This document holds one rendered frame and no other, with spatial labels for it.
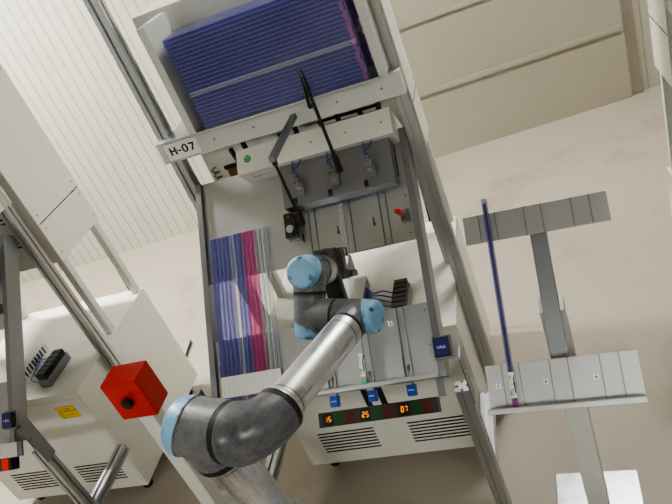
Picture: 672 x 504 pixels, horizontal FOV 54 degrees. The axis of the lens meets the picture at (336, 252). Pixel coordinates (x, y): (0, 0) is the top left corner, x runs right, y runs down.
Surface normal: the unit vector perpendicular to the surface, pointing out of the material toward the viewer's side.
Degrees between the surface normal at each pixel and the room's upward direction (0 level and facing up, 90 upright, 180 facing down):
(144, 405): 90
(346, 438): 90
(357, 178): 43
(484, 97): 90
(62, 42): 90
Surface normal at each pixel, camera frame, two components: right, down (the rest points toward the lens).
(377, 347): -0.35, -0.20
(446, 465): -0.35, -0.80
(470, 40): -0.04, 0.54
